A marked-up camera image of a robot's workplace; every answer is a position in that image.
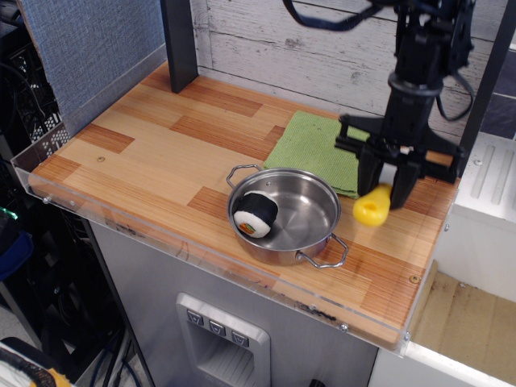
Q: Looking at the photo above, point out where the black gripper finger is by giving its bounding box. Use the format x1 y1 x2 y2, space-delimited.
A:
390 160 422 210
357 144 385 197

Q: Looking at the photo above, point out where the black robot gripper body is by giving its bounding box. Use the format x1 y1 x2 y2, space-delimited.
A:
335 78 464 181

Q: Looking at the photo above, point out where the yellow handled toy knife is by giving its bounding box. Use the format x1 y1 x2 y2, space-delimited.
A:
352 164 396 227

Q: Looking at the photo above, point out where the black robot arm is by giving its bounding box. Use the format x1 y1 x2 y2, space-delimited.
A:
335 1 475 210

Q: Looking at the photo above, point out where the green folded cloth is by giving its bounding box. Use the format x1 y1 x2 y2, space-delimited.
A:
264 111 358 199

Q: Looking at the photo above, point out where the clear acrylic table guard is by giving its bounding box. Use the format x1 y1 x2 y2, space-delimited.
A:
12 64 457 352

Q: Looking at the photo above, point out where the stainless steel pot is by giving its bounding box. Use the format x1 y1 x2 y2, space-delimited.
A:
227 164 349 269

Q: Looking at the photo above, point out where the plush sushi roll toy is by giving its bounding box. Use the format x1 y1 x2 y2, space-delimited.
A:
233 190 279 239

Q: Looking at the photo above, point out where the white toy sink unit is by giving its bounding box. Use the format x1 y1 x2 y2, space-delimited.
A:
370 133 515 386

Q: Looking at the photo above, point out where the grey toy fridge cabinet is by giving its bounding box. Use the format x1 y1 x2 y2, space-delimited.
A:
92 224 377 386

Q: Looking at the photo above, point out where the silver dispenser panel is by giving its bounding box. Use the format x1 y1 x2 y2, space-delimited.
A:
176 293 272 386

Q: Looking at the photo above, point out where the blue fabric panel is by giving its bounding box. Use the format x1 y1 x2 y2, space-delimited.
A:
18 0 166 135

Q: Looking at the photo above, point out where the black storage crate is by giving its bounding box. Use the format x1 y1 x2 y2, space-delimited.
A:
1 15 61 161

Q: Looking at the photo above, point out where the dark grey right post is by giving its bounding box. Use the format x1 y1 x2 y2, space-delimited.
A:
457 0 516 150

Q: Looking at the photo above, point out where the dark grey post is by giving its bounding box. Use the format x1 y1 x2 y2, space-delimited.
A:
160 0 198 94
457 0 516 150

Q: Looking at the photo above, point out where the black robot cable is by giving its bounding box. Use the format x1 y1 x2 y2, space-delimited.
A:
281 0 476 122

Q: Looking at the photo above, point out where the dark grey left post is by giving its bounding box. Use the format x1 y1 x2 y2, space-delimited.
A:
160 0 198 94

